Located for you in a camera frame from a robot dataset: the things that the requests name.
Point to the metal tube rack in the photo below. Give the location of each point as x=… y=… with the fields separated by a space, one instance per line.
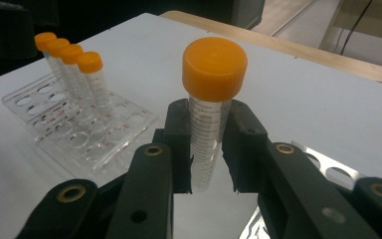
x=325 y=166

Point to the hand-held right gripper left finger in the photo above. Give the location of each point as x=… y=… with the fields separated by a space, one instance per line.
x=179 y=139

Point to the dark grey cabinet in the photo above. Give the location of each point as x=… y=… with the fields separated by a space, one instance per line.
x=248 y=13

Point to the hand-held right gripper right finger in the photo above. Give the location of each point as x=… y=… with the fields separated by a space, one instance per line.
x=245 y=146

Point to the clear acrylic tube rack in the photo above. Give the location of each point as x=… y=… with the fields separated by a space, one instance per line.
x=121 y=131

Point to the clear tube with orange cap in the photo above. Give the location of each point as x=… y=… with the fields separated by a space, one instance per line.
x=44 y=40
x=90 y=62
x=59 y=47
x=214 y=66
x=71 y=53

